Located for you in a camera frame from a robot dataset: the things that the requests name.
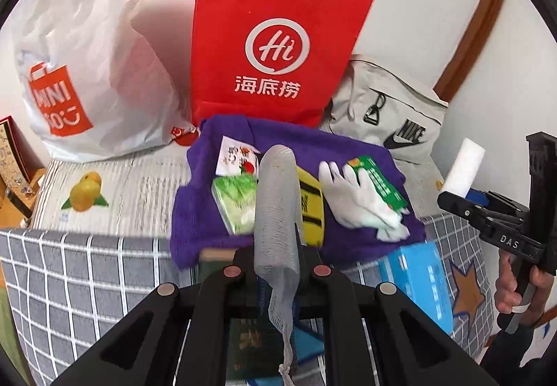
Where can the white knit gloves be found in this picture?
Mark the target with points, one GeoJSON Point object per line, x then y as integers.
{"type": "Point", "coordinates": [355, 202]}

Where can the beige Nike bag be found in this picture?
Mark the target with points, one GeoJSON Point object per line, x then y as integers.
{"type": "Point", "coordinates": [377, 106]}

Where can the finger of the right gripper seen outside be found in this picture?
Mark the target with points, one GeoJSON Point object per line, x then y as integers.
{"type": "Point", "coordinates": [471, 212]}

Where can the white red tissue packet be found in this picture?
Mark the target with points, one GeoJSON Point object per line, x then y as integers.
{"type": "Point", "coordinates": [236, 158]}

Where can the red paper Hi bag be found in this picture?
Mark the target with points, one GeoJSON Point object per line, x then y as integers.
{"type": "Point", "coordinates": [280, 60]}

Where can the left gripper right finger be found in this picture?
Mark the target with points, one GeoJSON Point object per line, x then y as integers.
{"type": "Point", "coordinates": [312, 298]}

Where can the green wet wipes packet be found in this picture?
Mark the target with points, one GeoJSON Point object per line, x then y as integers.
{"type": "Point", "coordinates": [386, 190]}

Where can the wooden furniture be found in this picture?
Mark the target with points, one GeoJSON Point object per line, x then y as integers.
{"type": "Point", "coordinates": [16, 206]}

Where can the blue tissue pack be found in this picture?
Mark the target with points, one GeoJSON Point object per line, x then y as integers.
{"type": "Point", "coordinates": [418, 271]}

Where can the white Miniso plastic bag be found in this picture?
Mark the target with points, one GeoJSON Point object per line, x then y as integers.
{"type": "Point", "coordinates": [94, 88]}

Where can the dark green tin box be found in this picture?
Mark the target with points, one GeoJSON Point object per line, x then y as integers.
{"type": "Point", "coordinates": [255, 346]}

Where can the patterned small box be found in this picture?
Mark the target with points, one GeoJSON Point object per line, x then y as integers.
{"type": "Point", "coordinates": [14, 172]}

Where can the light green tissue packet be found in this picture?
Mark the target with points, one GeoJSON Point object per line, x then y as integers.
{"type": "Point", "coordinates": [235, 198]}

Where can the wooden bed headboard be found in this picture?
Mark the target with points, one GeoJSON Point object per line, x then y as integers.
{"type": "Point", "coordinates": [468, 49]}

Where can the right hand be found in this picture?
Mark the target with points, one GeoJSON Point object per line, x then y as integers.
{"type": "Point", "coordinates": [506, 297]}

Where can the fruit print bed sheet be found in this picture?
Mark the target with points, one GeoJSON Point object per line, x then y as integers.
{"type": "Point", "coordinates": [138, 196]}

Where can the purple towel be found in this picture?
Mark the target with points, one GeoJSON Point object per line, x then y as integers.
{"type": "Point", "coordinates": [196, 221]}

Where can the grey checked quilt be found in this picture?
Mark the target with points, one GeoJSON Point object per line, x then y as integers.
{"type": "Point", "coordinates": [67, 290]}

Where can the yellow adidas pouch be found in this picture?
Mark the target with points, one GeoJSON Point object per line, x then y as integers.
{"type": "Point", "coordinates": [312, 208]}

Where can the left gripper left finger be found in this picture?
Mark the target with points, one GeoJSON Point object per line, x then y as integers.
{"type": "Point", "coordinates": [246, 295]}

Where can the white foam block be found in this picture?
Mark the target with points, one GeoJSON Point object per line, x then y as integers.
{"type": "Point", "coordinates": [464, 169]}

